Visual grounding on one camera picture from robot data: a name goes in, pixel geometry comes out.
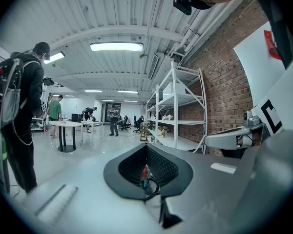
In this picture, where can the black office chair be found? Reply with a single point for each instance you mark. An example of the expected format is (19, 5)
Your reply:
(136, 124)
(124, 123)

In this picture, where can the white metal shelf rack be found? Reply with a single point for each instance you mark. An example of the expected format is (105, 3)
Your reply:
(175, 121)

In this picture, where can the black head camera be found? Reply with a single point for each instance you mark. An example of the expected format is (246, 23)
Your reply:
(183, 5)

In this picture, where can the long ceiling light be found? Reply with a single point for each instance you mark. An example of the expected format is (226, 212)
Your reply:
(54, 57)
(116, 46)

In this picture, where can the white ceiling pipes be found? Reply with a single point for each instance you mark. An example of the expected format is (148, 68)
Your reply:
(197, 25)

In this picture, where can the red clip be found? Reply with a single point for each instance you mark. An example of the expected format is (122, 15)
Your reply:
(271, 45)

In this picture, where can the white box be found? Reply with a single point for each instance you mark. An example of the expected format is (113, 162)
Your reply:
(172, 91)

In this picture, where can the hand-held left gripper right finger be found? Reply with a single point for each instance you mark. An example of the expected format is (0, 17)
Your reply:
(215, 191)

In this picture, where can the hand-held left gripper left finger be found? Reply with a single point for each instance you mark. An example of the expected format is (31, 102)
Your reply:
(83, 194)

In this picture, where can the rectangular white table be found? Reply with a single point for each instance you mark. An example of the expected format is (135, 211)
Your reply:
(94, 122)

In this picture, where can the wooden stool stack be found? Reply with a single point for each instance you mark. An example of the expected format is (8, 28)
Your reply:
(143, 130)

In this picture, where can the round white table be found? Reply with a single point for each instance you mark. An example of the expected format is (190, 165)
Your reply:
(63, 123)

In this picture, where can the white board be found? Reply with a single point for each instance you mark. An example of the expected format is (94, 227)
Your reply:
(256, 69)

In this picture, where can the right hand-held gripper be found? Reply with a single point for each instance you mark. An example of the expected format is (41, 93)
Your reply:
(288, 99)

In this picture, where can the person's black clothed torso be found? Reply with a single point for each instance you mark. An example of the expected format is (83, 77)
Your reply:
(278, 21)

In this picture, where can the ceiling air conditioner unit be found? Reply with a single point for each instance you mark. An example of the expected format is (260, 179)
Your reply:
(158, 64)

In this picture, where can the black monitor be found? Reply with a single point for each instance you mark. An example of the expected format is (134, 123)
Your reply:
(75, 117)

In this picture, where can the white figurine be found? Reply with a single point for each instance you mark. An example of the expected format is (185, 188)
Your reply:
(168, 117)

